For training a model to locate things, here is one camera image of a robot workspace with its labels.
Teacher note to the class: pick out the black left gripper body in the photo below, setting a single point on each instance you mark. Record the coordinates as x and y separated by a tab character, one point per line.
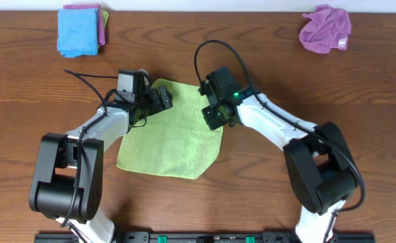
152	103

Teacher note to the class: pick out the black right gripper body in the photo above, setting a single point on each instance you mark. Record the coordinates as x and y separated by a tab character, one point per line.
214	116

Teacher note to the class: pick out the green microfiber cloth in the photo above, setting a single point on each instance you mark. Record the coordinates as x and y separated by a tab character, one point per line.
173	143

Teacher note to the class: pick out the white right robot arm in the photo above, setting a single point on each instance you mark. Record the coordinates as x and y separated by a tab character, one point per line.
321	169

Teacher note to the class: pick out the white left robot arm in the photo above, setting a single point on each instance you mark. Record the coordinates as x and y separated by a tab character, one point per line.
67	181

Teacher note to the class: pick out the folded pink cloth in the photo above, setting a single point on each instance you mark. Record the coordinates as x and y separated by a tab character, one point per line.
100	28

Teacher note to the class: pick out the folded light green cloth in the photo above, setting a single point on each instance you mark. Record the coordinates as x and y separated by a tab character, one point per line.
105	17

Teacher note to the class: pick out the folded blue cloth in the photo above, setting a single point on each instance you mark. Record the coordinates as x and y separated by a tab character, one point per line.
77	32

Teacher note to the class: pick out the crumpled purple cloth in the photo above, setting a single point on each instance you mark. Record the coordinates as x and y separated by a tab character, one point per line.
327	28

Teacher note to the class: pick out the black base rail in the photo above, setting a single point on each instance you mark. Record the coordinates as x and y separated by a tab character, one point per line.
266	237

